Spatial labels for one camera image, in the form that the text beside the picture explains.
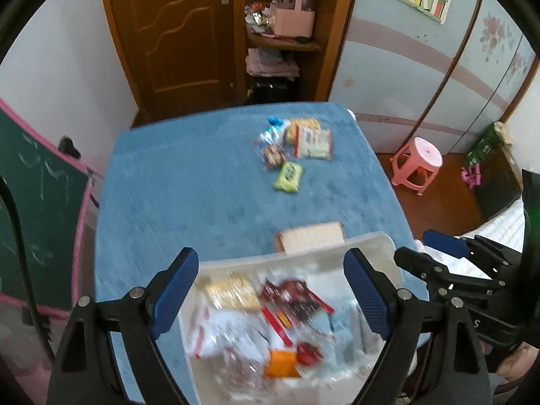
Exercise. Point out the stack of folded cloths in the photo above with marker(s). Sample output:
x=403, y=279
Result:
x=272, y=62

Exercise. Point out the person's right hand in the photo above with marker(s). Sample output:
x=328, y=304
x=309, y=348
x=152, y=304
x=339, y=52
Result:
x=517, y=360

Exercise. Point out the wooden corner shelf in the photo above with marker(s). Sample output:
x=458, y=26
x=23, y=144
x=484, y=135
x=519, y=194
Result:
x=333, y=42

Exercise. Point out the beige cracker packet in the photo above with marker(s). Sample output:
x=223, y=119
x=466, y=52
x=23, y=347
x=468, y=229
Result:
x=310, y=238

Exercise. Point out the white red snack packet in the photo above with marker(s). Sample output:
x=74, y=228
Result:
x=219, y=331

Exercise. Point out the brown label snack packet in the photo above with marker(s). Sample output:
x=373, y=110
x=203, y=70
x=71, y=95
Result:
x=314, y=143

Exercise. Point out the large pale blue packet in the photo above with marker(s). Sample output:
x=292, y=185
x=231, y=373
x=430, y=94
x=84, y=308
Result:
x=341, y=325

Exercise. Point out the green chalkboard easel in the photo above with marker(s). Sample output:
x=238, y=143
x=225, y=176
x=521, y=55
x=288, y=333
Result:
x=38, y=202

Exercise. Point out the blue tablecloth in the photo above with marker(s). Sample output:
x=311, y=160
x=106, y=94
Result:
x=190, y=185

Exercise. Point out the green snack packet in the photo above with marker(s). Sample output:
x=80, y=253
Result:
x=289, y=176

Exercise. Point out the white plastic tray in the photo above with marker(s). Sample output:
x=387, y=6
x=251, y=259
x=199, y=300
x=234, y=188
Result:
x=236, y=270

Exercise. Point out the flowered wardrobe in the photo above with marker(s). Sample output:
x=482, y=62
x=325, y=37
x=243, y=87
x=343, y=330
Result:
x=400, y=71

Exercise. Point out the pink toy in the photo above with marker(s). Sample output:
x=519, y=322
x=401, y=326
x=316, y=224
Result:
x=470, y=176

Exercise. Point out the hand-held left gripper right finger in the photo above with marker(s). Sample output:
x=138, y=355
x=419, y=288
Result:
x=367, y=295

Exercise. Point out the pile of foil packets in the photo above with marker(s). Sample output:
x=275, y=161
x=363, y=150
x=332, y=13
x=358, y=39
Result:
x=258, y=14

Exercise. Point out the wooden door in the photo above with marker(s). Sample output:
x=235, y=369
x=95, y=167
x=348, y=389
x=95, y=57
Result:
x=177, y=38

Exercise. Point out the green box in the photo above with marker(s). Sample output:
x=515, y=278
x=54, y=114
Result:
x=485, y=143

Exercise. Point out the dark wooden cabinet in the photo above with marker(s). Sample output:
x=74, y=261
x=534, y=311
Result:
x=500, y=187

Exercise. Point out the black bag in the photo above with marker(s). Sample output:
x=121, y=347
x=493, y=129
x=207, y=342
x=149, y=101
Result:
x=272, y=90

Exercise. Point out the blue white candy packet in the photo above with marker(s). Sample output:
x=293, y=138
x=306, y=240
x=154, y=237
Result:
x=274, y=121

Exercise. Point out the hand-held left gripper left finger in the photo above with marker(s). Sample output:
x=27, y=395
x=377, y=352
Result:
x=175, y=291

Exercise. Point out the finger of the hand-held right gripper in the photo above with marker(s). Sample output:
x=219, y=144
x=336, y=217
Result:
x=415, y=262
x=443, y=243

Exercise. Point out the yellow noodle packet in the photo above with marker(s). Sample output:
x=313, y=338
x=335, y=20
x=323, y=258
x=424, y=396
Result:
x=234, y=295

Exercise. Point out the yellow biscuit packet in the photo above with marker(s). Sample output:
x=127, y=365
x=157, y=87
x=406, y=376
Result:
x=308, y=123

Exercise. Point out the clear packet of brown cakes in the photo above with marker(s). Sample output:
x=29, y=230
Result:
x=236, y=371

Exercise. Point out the pink basket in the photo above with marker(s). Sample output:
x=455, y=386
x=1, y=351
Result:
x=294, y=19

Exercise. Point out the white orange tube packet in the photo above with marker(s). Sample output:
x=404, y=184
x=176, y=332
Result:
x=282, y=363

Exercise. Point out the pink plastic stool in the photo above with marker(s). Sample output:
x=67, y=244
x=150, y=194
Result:
x=415, y=164

